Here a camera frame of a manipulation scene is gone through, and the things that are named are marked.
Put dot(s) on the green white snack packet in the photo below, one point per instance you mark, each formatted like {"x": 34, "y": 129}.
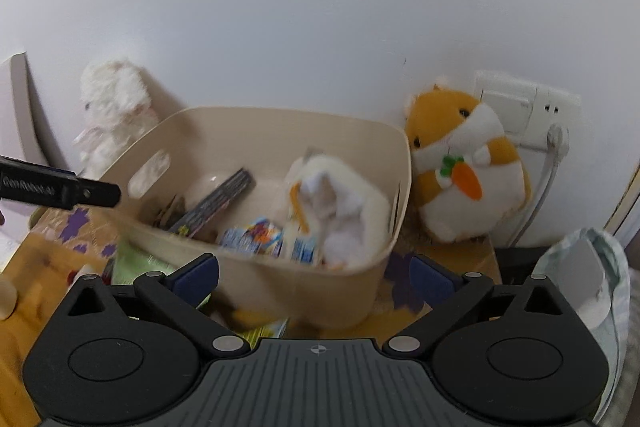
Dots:
{"x": 274, "y": 329}

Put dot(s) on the cream fluffy plush toy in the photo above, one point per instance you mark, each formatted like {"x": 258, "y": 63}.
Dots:
{"x": 334, "y": 217}

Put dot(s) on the white wall socket switch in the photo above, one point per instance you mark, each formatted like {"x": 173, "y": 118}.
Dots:
{"x": 527, "y": 110}

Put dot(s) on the white phone stand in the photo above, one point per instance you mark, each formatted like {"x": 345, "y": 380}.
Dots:
{"x": 581, "y": 278}

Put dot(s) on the white fluffy rabbit plush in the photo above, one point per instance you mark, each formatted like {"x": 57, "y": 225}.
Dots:
{"x": 118, "y": 112}

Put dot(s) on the beige plastic storage bin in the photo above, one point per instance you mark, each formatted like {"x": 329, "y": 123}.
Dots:
{"x": 193, "y": 151}

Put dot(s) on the orange white hamster plush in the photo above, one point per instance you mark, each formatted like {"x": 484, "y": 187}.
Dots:
{"x": 467, "y": 175}

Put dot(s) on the black patterned box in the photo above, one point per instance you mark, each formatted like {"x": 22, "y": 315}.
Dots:
{"x": 210, "y": 206}

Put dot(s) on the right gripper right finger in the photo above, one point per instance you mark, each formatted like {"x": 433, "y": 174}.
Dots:
{"x": 453, "y": 300}

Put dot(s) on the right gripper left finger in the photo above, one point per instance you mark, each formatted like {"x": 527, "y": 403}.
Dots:
{"x": 173, "y": 301}

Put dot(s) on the colourful small snack packet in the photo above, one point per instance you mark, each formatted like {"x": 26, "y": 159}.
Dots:
{"x": 260, "y": 238}

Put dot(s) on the green snack bag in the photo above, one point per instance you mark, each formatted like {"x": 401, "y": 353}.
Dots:
{"x": 145, "y": 269}

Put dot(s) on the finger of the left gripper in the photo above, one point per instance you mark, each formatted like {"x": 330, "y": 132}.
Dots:
{"x": 97, "y": 193}

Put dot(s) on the lilac board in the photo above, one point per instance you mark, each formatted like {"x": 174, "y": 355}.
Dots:
{"x": 25, "y": 130}

